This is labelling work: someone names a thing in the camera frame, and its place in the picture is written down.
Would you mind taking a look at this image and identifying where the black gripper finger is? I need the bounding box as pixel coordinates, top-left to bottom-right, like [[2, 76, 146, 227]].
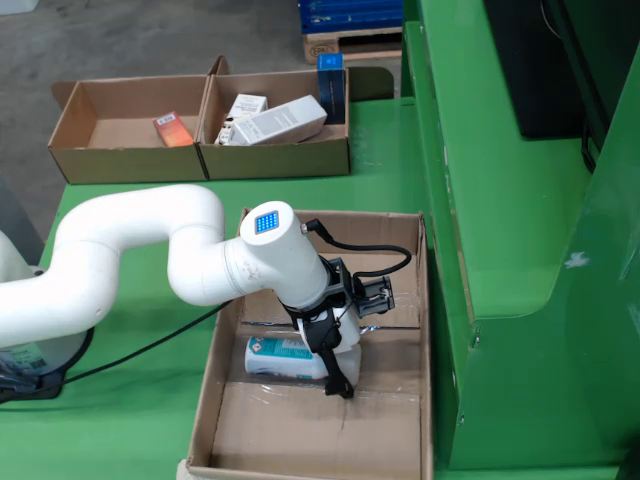
[[287, 307, 356, 400]]

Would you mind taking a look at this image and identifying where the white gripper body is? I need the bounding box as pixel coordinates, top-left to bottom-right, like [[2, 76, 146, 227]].
[[333, 303, 363, 356]]

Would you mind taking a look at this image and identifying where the white bottle teal label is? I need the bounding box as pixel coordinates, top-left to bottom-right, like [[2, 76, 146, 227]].
[[243, 335, 363, 389]]

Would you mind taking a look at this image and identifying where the large flat cardboard tray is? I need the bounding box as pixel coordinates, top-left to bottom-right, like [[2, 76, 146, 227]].
[[185, 207, 435, 480]]

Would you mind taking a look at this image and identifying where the open brown cardboard box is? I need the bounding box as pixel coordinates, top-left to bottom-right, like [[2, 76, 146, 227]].
[[196, 55, 351, 182], [48, 74, 211, 185]]

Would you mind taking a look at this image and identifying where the green metal cabinet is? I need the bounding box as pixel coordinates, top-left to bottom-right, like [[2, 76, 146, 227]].
[[399, 0, 640, 471]]

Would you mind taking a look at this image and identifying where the large white carton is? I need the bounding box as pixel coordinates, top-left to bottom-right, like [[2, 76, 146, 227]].
[[230, 94, 329, 147]]

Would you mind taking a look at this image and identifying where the small white printed carton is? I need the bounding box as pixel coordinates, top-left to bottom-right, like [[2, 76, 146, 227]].
[[214, 93, 269, 147]]

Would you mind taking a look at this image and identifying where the dark blue carton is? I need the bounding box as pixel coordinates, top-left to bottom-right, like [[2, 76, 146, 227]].
[[316, 52, 347, 126]]

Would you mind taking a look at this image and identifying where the orange red carton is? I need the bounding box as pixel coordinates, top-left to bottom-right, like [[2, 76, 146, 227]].
[[152, 110, 195, 149]]

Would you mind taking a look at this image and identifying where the wooden pallet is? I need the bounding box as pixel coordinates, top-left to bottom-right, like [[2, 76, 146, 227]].
[[302, 27, 404, 65]]

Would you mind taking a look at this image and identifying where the black flat panel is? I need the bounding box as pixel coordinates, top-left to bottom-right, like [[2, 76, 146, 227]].
[[482, 0, 611, 151]]

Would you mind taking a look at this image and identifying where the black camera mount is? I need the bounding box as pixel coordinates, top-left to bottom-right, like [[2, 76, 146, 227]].
[[319, 257, 397, 320]]

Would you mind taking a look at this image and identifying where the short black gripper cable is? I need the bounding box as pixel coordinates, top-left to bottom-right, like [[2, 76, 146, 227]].
[[303, 218, 414, 282]]

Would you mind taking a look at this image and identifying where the long black cable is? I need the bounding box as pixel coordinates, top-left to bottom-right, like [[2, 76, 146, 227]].
[[49, 298, 235, 389]]

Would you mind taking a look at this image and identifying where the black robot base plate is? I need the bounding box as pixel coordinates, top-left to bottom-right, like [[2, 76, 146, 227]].
[[0, 324, 96, 402]]

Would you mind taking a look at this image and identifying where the thin black cabinet cable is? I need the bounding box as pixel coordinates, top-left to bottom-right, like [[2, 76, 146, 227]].
[[579, 117, 600, 174]]

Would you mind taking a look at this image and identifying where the blue wire mesh container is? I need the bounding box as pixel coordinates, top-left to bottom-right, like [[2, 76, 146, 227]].
[[298, 0, 404, 35]]

